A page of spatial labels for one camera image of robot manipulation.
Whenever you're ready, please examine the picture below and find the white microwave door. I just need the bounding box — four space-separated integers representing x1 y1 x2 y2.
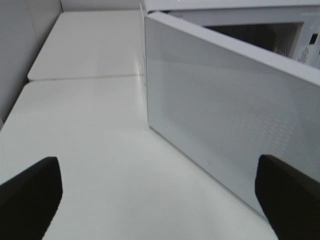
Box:
144 12 320 213

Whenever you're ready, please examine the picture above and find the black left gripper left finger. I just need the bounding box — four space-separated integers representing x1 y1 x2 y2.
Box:
0 156 63 240

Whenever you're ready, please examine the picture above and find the white microwave oven body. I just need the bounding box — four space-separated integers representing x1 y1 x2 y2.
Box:
139 0 320 68

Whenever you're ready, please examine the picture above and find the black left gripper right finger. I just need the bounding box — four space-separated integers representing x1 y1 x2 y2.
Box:
254 154 320 240

